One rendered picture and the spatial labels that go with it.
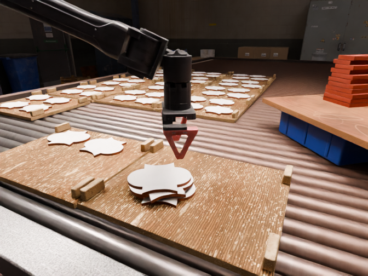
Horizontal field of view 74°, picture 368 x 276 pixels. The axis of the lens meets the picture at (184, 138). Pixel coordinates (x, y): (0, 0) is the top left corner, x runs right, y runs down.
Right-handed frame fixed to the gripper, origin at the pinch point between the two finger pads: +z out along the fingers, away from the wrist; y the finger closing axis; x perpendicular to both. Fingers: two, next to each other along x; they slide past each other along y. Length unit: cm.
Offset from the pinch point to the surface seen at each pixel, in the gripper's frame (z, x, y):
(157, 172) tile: 7.1, -4.9, -0.9
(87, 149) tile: 9.9, -26.6, -21.9
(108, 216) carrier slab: 10.7, -14.9, 9.5
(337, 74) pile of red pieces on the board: -10, 62, -35
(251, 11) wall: -82, 258, -664
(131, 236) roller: 13.2, -10.4, 12.7
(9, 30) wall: -30, -308, -551
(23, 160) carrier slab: 10.8, -43.7, -17.6
